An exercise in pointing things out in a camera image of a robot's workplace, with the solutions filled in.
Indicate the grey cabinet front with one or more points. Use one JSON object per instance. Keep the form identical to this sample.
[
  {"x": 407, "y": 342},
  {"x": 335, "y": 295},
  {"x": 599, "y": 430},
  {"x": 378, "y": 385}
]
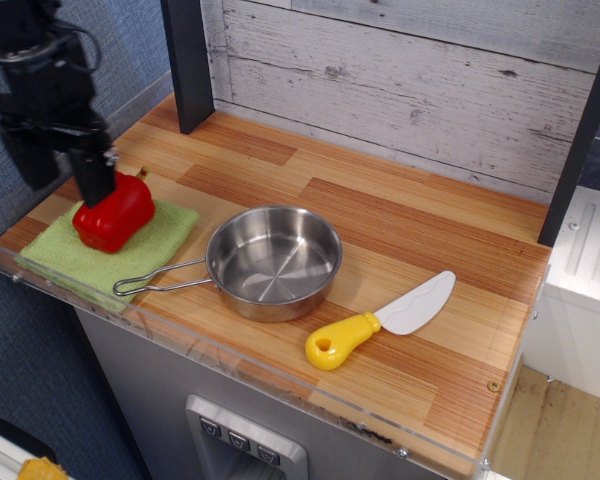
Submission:
[{"x": 151, "y": 383}]

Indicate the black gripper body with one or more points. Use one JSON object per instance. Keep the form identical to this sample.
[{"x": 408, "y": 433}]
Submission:
[{"x": 48, "y": 108}]

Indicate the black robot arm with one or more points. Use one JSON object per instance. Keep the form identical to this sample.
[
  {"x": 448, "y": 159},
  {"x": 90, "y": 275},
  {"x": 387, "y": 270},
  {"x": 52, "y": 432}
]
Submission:
[{"x": 31, "y": 27}]

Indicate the steel pan with wire handle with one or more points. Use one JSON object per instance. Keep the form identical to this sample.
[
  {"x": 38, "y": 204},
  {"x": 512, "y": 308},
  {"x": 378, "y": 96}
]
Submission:
[{"x": 270, "y": 264}]

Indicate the dark shelf post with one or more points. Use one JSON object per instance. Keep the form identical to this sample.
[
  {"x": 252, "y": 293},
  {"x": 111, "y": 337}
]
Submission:
[
  {"x": 573, "y": 167},
  {"x": 187, "y": 49}
]

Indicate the white appliance at right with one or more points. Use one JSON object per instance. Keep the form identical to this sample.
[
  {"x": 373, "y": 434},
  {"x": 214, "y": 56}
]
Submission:
[{"x": 562, "y": 339}]

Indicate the yellow object bottom left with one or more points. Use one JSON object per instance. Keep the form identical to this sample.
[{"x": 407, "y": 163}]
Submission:
[{"x": 41, "y": 469}]

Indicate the silver dispenser panel with buttons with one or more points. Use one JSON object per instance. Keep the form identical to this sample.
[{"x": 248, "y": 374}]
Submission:
[{"x": 230, "y": 446}]

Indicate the clear acrylic guard rail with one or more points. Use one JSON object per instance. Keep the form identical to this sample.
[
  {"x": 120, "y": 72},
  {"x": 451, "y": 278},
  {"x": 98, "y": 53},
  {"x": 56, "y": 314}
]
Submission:
[{"x": 432, "y": 396}]

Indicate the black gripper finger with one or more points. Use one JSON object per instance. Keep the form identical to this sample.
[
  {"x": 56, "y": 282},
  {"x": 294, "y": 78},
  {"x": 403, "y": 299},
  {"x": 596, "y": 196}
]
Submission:
[
  {"x": 33, "y": 158},
  {"x": 94, "y": 173}
]

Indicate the green folded cloth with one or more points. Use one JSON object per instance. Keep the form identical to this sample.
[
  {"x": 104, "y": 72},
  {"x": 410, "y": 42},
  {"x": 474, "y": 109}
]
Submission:
[{"x": 58, "y": 254}]

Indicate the yellow handled toy knife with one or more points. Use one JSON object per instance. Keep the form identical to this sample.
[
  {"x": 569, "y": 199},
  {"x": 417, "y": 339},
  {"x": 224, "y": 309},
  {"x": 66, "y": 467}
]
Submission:
[{"x": 328, "y": 347}]

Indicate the dark right shelf post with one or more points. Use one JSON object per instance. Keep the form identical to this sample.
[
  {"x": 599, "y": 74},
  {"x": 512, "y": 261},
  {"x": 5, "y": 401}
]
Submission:
[{"x": 573, "y": 167}]

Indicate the red toy bell pepper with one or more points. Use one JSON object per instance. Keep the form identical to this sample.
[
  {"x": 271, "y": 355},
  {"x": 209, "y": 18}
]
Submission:
[{"x": 111, "y": 223}]

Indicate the dark left shelf post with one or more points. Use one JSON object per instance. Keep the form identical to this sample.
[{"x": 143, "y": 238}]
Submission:
[{"x": 187, "y": 49}]

